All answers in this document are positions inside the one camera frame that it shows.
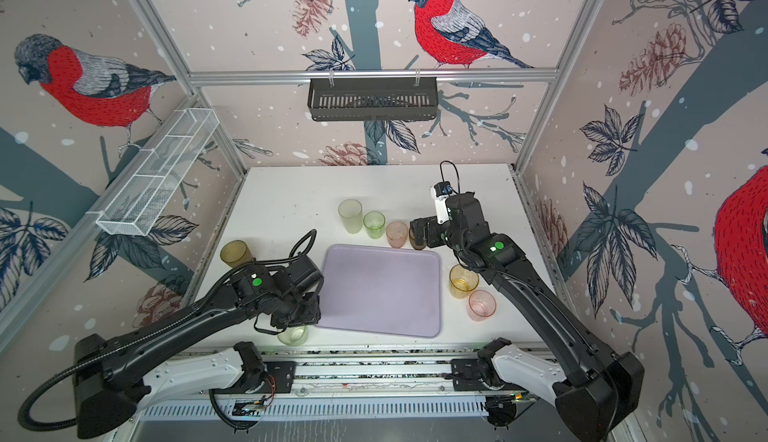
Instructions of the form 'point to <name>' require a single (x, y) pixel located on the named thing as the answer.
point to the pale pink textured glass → (396, 233)
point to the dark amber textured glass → (412, 239)
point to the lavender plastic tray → (382, 290)
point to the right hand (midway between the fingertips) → (423, 222)
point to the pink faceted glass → (481, 305)
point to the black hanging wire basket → (372, 99)
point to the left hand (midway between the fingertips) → (314, 321)
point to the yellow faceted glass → (462, 281)
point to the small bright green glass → (374, 222)
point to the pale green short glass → (294, 336)
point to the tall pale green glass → (351, 213)
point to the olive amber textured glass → (235, 253)
